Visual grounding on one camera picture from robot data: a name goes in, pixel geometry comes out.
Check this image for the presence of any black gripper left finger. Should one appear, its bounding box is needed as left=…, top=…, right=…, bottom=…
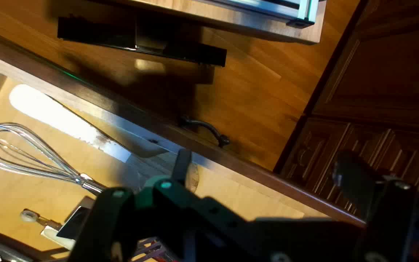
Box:
left=69, top=175, right=251, bottom=262

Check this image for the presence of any steel wire whisk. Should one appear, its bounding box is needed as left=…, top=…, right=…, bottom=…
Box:
left=0, top=121, right=108, bottom=197

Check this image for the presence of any black cart base bar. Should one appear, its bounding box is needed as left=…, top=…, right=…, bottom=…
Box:
left=56, top=13, right=229, bottom=68

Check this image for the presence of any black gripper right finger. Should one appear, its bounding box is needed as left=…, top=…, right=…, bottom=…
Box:
left=334, top=149, right=419, bottom=262

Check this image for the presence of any white blade icing spatula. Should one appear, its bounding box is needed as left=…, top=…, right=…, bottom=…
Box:
left=8, top=83, right=169, bottom=165

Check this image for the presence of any metal robot cart platform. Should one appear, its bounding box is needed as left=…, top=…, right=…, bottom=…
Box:
left=131, top=0, right=329, bottom=45

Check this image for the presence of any black curved drawer handle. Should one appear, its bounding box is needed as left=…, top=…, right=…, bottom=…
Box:
left=179, top=118, right=232, bottom=149

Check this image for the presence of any wooden kitchen drawer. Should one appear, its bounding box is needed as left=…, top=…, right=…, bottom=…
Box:
left=0, top=28, right=367, bottom=262

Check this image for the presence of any dark wood base cabinet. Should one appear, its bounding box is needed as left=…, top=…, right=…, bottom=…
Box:
left=272, top=0, right=419, bottom=221

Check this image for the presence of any black utensil handle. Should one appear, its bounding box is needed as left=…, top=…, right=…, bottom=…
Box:
left=169, top=147, right=195, bottom=186

